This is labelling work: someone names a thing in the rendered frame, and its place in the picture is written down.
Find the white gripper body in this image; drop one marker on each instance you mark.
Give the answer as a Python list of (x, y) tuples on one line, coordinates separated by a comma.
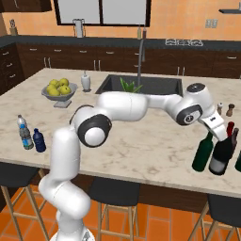
[(218, 128)]

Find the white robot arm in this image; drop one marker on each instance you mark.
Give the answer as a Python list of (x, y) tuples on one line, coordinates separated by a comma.
[(64, 163)]

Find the white salt shaker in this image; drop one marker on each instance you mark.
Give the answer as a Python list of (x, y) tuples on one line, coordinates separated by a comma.
[(220, 109)]

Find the brown pepper shaker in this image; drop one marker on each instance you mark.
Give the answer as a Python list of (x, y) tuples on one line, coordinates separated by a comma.
[(230, 110)]

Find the black bottle with white label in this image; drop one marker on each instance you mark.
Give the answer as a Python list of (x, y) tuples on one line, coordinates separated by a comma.
[(220, 158)]

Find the dark green glass bottle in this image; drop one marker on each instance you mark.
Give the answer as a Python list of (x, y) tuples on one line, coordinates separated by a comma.
[(238, 162)]

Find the dark sink basin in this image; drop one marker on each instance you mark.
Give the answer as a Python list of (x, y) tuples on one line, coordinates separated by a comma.
[(157, 85)]

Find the black-seated wooden stool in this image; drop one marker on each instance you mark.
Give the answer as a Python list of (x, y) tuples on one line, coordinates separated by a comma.
[(114, 192), (15, 175), (224, 211)]

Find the hob with white grates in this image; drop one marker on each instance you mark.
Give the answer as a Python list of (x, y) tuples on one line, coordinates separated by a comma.
[(184, 42)]

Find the green leafy vegetable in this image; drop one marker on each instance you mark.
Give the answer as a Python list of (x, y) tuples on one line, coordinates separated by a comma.
[(128, 86)]

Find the grey sink tap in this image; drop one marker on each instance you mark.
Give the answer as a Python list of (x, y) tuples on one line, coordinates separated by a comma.
[(140, 59)]

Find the grey slim bottle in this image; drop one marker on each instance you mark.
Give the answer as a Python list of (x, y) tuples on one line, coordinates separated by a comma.
[(144, 33)]

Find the pale oil bottle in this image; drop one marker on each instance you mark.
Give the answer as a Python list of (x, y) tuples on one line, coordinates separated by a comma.
[(139, 32)]

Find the dark wooden cupboard run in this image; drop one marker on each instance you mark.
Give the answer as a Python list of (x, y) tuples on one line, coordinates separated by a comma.
[(78, 58)]

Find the yellow-green apple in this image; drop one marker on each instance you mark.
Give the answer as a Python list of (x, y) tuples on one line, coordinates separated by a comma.
[(65, 90), (54, 83), (54, 92), (64, 82), (51, 88)]

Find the grey fruit bowl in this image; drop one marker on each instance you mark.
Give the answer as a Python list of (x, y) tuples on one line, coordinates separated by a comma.
[(60, 97)]

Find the black-framed window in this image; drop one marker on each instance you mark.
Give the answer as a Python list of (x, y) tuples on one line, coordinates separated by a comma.
[(102, 12)]

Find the white paper towel holder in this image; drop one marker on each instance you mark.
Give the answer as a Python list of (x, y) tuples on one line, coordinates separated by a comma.
[(78, 28)]

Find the dark blue plastic bottle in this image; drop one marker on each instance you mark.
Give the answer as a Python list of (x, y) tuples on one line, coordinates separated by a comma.
[(39, 141)]

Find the clear plastic water bottle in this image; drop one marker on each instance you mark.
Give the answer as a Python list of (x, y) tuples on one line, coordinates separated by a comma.
[(25, 133)]

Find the tools in a pot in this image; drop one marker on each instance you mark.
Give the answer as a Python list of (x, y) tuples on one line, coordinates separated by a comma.
[(12, 27)]

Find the grey wall socket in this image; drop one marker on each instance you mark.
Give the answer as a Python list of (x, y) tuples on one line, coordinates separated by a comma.
[(212, 23)]

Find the dark wall shelf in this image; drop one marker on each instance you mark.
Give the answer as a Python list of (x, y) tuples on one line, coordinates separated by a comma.
[(230, 11)]

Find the dark wall cupboard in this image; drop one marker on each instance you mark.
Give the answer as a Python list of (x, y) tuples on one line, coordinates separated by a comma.
[(25, 5)]

